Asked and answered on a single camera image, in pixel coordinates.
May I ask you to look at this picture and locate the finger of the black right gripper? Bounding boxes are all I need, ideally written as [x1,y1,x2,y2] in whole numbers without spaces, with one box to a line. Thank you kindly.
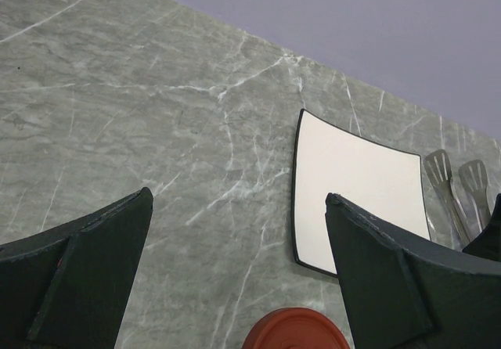
[462,194,501,262]

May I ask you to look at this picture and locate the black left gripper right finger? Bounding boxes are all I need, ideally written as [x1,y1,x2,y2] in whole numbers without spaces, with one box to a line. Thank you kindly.
[325,193,500,348]

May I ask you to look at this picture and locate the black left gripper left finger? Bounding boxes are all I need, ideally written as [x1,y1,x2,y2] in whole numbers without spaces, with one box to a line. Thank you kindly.
[1,187,153,348]

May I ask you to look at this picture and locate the metal serving tongs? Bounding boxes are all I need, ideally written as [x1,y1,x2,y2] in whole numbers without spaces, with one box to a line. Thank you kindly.
[424,149,491,247]

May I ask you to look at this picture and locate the red container lid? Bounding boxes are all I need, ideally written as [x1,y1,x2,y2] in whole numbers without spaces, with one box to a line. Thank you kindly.
[242,308,350,349]

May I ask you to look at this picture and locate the white square plate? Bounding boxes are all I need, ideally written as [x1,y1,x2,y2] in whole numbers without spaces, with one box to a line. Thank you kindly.
[290,109,431,275]

